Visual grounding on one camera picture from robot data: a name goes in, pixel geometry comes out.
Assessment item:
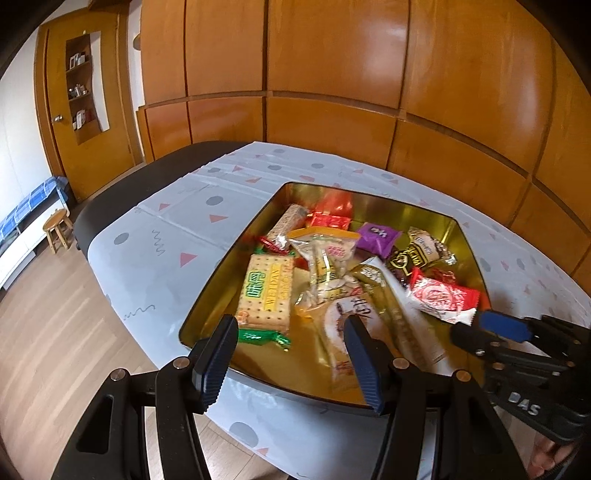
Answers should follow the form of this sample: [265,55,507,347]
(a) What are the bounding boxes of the white low cabinet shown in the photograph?
[0,194,71,290]

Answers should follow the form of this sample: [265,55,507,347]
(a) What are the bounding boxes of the purple snack packet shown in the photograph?
[355,222,402,258]

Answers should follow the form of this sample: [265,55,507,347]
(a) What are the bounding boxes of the orange-red printed snack packet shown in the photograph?
[306,211,352,232]

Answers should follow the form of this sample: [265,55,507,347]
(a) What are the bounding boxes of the wooden panelled cabinet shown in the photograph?
[136,0,591,278]

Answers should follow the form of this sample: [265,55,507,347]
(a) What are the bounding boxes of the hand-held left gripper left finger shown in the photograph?
[51,314,240,480]

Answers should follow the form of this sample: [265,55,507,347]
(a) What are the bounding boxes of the black table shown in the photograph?
[74,141,252,254]

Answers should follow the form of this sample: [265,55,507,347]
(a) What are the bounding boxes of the wooden door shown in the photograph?
[34,11,145,205]

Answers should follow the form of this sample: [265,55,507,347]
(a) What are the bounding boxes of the long white snack box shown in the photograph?
[355,256,450,371]

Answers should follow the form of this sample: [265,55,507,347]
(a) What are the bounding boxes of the sesame bar packet red ends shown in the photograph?
[259,204,309,252]

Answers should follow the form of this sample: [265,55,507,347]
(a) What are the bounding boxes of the group of small bottles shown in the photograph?
[67,52,90,130]

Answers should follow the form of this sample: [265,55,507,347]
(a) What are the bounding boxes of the green cracker packet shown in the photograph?
[235,251,296,347]

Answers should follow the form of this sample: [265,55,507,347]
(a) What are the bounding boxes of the gold tin box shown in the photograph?
[178,181,492,411]

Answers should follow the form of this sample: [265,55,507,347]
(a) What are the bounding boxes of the person's right hand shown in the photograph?
[530,438,572,479]

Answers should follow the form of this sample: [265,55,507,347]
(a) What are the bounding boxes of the wall niche shelf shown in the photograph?
[65,31,110,147]

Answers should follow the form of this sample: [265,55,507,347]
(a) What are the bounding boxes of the clear yellow seed bag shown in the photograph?
[286,227,364,320]

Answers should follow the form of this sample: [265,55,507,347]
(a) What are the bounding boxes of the black gold candy packet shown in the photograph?
[407,226,459,269]

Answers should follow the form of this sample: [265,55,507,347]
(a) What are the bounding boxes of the red white round-print packet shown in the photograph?
[409,268,482,327]

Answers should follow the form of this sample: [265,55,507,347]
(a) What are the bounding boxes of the small wooden stool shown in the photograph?
[43,209,75,254]

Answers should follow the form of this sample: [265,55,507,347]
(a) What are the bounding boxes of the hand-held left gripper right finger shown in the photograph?
[342,314,532,480]

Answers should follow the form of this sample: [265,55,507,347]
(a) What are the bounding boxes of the beige round pastry packet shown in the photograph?
[318,295,399,398]

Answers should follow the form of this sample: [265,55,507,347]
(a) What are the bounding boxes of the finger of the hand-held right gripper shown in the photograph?
[475,310,591,352]
[450,323,571,376]

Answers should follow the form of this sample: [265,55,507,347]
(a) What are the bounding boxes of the blue checked cloth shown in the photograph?
[0,175,71,246]

